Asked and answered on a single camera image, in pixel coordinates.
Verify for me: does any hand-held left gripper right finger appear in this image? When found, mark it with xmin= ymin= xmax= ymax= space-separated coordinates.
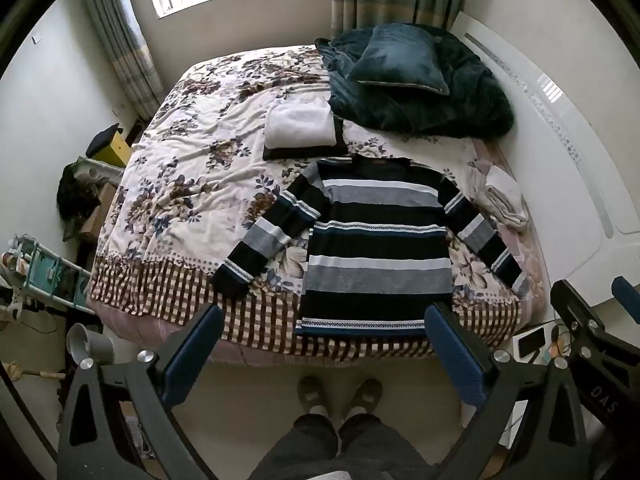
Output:
xmin=424 ymin=302 xmax=601 ymax=480

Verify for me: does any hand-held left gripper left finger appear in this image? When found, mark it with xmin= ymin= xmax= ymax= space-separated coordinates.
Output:
xmin=57 ymin=304 xmax=226 ymax=480

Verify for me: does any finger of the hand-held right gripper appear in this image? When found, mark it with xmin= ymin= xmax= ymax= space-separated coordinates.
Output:
xmin=550 ymin=280 xmax=608 ymax=346
xmin=612 ymin=276 xmax=640 ymax=316

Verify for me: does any striped knit sweater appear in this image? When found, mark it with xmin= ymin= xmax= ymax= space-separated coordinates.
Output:
xmin=212 ymin=155 xmax=533 ymax=338

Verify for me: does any dark clothes pile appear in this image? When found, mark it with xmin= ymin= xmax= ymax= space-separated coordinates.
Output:
xmin=56 ymin=159 xmax=126 ymax=242

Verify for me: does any white nightstand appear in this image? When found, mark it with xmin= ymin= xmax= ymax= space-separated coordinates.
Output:
xmin=511 ymin=321 xmax=573 ymax=367

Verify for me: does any black phone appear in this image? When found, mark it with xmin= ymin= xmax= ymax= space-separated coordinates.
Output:
xmin=517 ymin=329 xmax=549 ymax=359

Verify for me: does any grey slipper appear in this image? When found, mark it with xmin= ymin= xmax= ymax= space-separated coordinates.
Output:
xmin=297 ymin=376 xmax=332 ymax=415
xmin=348 ymin=377 xmax=384 ymax=415

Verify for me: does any grey cylinder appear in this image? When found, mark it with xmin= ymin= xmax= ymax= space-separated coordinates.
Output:
xmin=66 ymin=322 xmax=117 ymax=367

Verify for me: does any person's right leg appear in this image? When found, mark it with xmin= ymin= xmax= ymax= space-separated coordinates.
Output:
xmin=339 ymin=410 xmax=433 ymax=480

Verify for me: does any person's leg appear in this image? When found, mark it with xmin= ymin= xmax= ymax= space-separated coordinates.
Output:
xmin=248 ymin=410 xmax=342 ymax=480
xmin=339 ymin=410 xmax=433 ymax=480

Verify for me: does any person's left leg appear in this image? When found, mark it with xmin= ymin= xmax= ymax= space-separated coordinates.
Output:
xmin=248 ymin=410 xmax=342 ymax=480

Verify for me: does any beige crumpled cloth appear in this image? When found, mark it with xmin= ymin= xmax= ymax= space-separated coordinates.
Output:
xmin=475 ymin=165 xmax=530 ymax=232

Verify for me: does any green storage rack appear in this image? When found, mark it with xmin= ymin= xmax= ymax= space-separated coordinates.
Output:
xmin=0 ymin=233 xmax=92 ymax=317

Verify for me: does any cardboard box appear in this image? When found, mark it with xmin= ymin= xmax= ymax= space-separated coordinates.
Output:
xmin=77 ymin=182 xmax=119 ymax=244

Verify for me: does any white headboard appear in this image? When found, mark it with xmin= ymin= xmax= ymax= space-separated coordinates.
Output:
xmin=450 ymin=10 xmax=640 ymax=311

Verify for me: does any floral plush blanket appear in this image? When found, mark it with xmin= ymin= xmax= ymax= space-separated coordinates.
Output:
xmin=87 ymin=42 xmax=546 ymax=361

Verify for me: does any yellow box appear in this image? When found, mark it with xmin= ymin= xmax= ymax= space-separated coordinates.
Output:
xmin=87 ymin=122 xmax=134 ymax=167

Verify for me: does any dark teal duvet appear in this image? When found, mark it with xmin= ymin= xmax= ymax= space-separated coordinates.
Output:
xmin=315 ymin=22 xmax=516 ymax=138

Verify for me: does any white folded cloth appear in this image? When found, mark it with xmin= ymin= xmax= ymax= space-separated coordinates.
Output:
xmin=264 ymin=95 xmax=337 ymax=148

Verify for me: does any dark teal pillow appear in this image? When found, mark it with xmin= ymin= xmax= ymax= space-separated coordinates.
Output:
xmin=346 ymin=24 xmax=451 ymax=97

